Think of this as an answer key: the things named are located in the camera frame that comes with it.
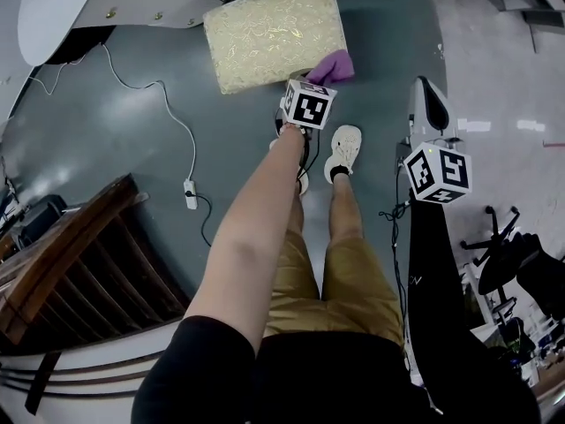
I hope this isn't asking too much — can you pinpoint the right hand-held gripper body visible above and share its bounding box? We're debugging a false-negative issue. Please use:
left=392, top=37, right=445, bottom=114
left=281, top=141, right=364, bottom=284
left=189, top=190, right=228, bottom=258
left=396, top=134, right=473, bottom=205

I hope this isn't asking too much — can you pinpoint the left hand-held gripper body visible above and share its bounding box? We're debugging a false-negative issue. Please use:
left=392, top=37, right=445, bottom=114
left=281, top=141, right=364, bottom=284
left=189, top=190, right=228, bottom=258
left=279, top=79, right=339, bottom=131

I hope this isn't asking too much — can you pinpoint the purple wiping cloth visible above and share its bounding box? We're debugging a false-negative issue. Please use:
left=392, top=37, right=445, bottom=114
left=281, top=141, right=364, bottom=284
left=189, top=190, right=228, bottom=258
left=305, top=49, right=357, bottom=87

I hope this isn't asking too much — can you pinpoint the cream upholstered footstool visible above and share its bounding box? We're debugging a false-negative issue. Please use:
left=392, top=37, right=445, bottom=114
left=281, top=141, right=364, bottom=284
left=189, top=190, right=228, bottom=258
left=202, top=0, right=349, bottom=95

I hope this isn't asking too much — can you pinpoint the person's left forearm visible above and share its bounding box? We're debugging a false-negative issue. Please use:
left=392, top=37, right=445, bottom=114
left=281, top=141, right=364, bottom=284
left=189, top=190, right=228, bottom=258
left=184, top=124, right=310, bottom=357

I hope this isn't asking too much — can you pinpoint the person's right forearm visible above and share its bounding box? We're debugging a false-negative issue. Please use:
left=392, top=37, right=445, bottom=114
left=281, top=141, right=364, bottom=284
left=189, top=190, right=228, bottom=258
left=408, top=201, right=471, bottom=339

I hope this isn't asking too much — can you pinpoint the white curved desk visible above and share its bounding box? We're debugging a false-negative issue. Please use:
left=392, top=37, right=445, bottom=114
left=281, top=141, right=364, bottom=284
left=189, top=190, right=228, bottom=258
left=17, top=0, right=233, bottom=66

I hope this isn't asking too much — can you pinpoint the person's right cream shoe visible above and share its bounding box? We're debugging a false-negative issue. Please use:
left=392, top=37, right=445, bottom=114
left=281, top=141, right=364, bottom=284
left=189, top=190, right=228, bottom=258
left=323, top=125, right=363, bottom=185

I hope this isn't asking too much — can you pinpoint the person's right leg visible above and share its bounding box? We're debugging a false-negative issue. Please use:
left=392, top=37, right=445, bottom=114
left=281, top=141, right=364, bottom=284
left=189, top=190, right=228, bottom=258
left=328, top=172, right=365, bottom=249

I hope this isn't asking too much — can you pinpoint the black office chair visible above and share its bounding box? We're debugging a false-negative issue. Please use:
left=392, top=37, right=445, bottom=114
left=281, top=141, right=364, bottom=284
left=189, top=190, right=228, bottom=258
left=460, top=205, right=565, bottom=322

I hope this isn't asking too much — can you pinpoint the white power strip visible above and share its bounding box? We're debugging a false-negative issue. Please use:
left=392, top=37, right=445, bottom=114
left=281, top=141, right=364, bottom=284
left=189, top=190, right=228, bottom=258
left=183, top=178, right=199, bottom=210

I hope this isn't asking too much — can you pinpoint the black backpack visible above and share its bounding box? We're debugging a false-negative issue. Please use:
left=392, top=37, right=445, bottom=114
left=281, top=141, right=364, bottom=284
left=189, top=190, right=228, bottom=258
left=46, top=24, right=117, bottom=65

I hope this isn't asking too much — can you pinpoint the person's black shirt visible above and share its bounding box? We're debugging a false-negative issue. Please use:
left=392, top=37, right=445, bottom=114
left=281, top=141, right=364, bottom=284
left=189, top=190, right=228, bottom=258
left=131, top=315, right=542, bottom=424

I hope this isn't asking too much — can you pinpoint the white panel with brown stripes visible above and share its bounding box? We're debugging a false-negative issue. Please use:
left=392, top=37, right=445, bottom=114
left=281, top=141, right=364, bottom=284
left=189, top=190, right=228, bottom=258
left=0, top=318, right=182, bottom=424

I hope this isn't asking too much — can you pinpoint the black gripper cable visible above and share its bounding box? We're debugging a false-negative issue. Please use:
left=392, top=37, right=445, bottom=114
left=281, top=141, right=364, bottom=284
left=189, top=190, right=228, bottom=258
left=378, top=163, right=410, bottom=326
left=274, top=108, right=321, bottom=185

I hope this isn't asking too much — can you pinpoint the white power cable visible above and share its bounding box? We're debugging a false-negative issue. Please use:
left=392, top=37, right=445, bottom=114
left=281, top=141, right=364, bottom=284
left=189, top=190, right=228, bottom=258
left=28, top=44, right=198, bottom=183

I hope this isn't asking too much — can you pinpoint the thin black power cable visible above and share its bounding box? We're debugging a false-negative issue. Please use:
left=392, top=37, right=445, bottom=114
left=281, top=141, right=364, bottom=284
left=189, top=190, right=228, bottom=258
left=196, top=193, right=214, bottom=247

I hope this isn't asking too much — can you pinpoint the dark wooden slatted frame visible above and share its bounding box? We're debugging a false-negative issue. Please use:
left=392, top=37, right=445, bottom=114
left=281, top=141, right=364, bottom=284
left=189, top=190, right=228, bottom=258
left=0, top=173, right=189, bottom=355

